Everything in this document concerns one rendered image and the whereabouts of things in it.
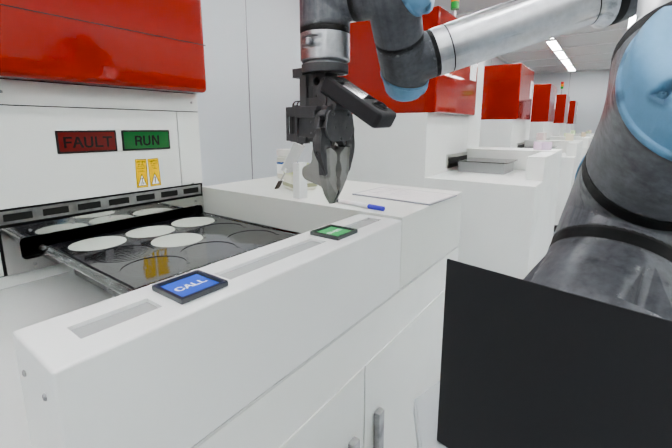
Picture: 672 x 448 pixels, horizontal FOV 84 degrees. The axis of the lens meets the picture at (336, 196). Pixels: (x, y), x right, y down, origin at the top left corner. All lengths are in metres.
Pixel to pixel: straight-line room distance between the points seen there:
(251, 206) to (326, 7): 0.55
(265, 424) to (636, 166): 0.47
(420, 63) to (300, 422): 0.55
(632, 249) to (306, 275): 0.34
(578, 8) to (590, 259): 0.43
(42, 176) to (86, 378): 0.65
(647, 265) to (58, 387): 0.47
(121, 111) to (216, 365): 0.72
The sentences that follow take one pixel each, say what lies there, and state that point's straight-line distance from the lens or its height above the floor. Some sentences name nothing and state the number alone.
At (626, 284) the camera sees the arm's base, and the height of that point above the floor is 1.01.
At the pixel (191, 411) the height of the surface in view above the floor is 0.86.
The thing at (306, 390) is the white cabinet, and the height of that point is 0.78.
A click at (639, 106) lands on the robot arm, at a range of 0.34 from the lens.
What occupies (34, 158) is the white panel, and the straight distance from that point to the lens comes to 0.96.
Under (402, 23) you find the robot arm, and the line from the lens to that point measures 0.58.
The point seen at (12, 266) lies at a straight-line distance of 0.97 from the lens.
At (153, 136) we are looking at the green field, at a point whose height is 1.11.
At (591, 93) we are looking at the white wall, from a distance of 13.56.
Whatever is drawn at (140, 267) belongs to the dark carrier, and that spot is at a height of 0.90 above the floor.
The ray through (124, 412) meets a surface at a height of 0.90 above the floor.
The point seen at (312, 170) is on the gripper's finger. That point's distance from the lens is 0.59.
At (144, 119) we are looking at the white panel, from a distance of 1.04.
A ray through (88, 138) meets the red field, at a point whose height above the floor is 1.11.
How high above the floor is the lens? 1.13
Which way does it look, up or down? 10 degrees down
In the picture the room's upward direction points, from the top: straight up
